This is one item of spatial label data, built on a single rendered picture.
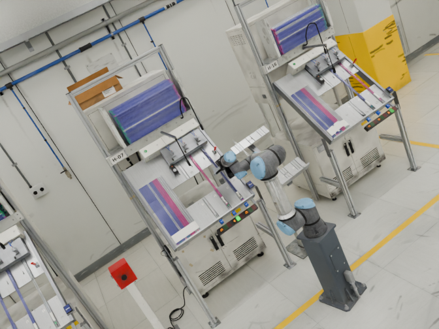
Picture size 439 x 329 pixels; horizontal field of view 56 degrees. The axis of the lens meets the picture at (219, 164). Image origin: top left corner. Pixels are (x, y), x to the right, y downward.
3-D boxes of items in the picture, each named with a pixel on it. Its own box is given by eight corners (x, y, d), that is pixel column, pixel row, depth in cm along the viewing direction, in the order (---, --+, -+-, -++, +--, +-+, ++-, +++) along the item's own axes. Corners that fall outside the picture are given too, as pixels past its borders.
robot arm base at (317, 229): (332, 224, 257) (326, 212, 254) (318, 240, 250) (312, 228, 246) (313, 220, 269) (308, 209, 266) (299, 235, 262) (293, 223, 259)
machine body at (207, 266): (269, 252, 353) (240, 194, 331) (202, 303, 334) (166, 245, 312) (235, 228, 411) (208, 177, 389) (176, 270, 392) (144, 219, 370)
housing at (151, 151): (200, 134, 327) (199, 125, 315) (146, 166, 314) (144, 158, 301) (194, 126, 330) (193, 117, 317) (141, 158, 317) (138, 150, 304)
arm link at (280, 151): (287, 136, 234) (251, 149, 280) (273, 147, 230) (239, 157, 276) (298, 154, 235) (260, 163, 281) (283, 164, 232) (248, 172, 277)
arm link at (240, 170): (253, 169, 269) (243, 156, 270) (240, 179, 265) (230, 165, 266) (249, 172, 276) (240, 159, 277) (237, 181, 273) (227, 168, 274)
